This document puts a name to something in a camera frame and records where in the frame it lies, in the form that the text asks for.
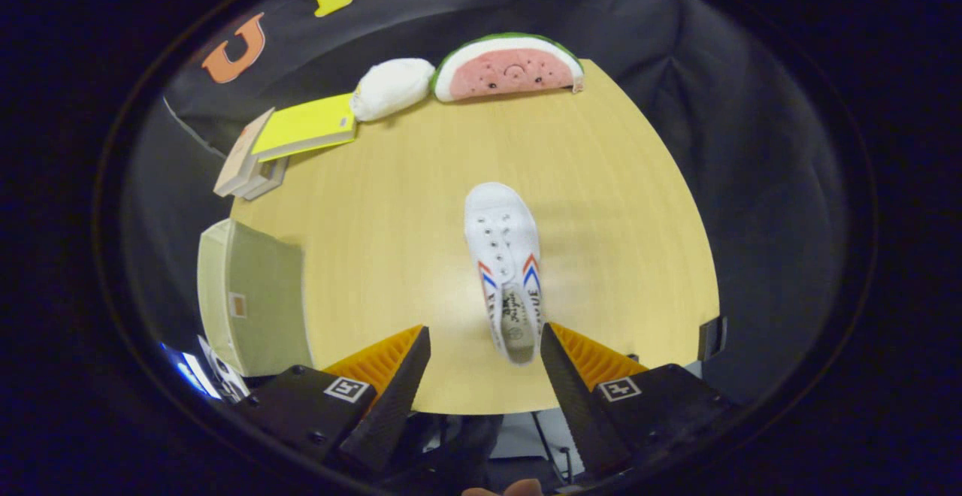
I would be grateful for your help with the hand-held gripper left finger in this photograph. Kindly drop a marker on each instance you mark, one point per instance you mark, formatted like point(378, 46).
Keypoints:
point(391, 413)

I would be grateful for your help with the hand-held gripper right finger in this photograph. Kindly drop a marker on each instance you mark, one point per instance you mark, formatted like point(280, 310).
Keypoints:
point(579, 413)

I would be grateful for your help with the green fabric storage box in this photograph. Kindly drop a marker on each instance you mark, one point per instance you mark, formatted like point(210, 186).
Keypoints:
point(263, 300)

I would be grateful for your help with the white canvas shoe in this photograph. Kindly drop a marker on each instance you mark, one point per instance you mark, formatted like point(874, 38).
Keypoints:
point(500, 233)

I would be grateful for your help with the blue printed sheet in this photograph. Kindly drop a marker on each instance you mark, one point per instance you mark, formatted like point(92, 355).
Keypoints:
point(192, 372)

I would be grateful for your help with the grey paperback book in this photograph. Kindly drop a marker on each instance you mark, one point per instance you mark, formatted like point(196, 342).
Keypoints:
point(274, 173)
point(259, 179)

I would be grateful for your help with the tan cover book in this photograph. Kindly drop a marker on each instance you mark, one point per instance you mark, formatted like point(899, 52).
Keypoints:
point(240, 154)

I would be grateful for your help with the yellow cover book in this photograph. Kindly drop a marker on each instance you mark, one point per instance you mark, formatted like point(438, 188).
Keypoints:
point(304, 124)

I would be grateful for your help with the white plush toy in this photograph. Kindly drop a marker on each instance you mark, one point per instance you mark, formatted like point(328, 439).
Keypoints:
point(391, 86)

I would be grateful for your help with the watermelon slice plush toy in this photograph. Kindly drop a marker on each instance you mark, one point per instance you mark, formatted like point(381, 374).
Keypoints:
point(511, 71)

